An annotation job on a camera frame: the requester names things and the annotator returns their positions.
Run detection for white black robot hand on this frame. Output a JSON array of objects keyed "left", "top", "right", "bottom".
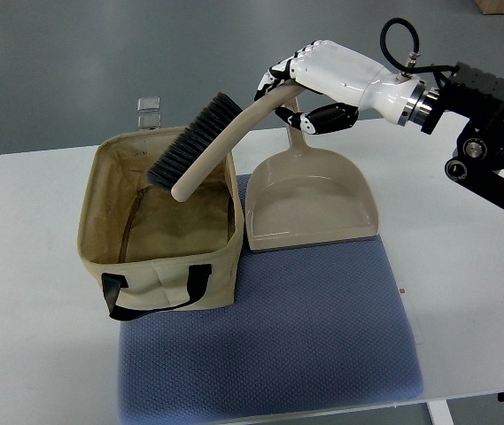
[{"left": 255, "top": 40, "right": 424, "bottom": 135}]

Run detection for yellow fabric bag black handle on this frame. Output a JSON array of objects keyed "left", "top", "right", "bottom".
[{"left": 77, "top": 127, "right": 244, "bottom": 321}]

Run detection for small clear plastic clips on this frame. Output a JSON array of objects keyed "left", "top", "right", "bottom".
[{"left": 136, "top": 97, "right": 161, "bottom": 130}]

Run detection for beige hand broom black bristles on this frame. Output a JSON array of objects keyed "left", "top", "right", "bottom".
[{"left": 146, "top": 82, "right": 305, "bottom": 202}]

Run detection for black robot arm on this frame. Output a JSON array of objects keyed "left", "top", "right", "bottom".
[{"left": 380, "top": 18, "right": 504, "bottom": 210}]

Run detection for blue textured mat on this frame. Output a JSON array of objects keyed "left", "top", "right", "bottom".
[{"left": 116, "top": 174, "right": 424, "bottom": 424}]

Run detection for beige plastic dustpan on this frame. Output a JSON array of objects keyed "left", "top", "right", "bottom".
[{"left": 244, "top": 99, "right": 379, "bottom": 251}]

